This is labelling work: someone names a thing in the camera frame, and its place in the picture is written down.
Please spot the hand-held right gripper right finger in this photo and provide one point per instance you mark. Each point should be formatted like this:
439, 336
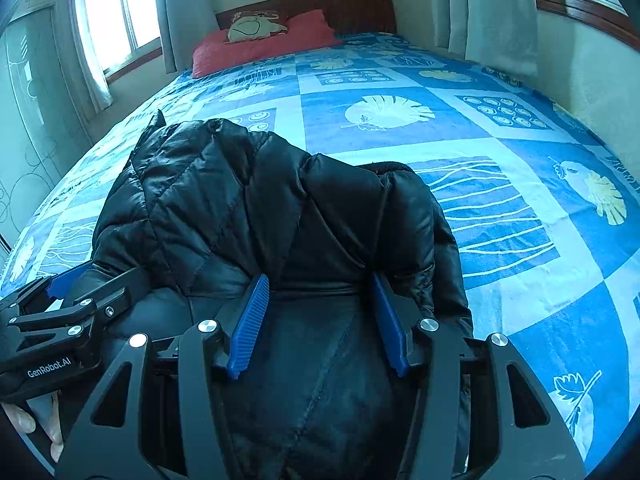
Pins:
389, 322

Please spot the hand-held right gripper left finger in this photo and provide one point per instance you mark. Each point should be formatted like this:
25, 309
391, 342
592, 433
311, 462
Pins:
249, 322

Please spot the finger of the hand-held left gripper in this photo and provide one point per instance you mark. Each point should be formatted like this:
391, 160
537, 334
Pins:
112, 292
70, 277

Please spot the black puffer jacket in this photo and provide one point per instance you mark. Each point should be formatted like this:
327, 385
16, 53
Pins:
200, 200

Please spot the person's left hand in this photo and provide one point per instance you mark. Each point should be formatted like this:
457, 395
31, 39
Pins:
20, 419

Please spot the blue patterned bed sheet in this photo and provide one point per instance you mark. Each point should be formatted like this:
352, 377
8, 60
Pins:
500, 240

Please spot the glass door wardrobe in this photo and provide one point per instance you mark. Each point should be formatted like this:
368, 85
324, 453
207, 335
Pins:
35, 125

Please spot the white curtain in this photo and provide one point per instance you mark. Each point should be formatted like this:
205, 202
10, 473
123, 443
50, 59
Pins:
185, 10
495, 5
90, 60

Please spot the red printed pillow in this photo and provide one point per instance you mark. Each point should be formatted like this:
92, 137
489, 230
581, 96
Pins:
260, 50

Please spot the white framed window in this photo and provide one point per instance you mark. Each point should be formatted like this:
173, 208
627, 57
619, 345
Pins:
130, 5

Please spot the dark wooden headboard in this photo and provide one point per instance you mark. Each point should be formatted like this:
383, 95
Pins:
350, 10

